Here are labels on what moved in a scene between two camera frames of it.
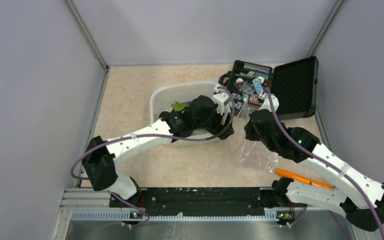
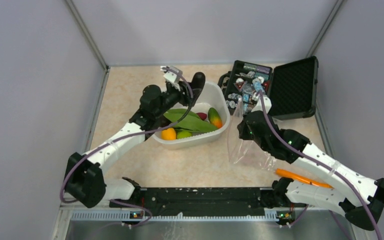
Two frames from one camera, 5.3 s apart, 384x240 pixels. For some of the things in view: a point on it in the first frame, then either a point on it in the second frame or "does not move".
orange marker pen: (289, 174) does not move
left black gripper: (220, 130) → (185, 99)
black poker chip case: (294, 85) does not move
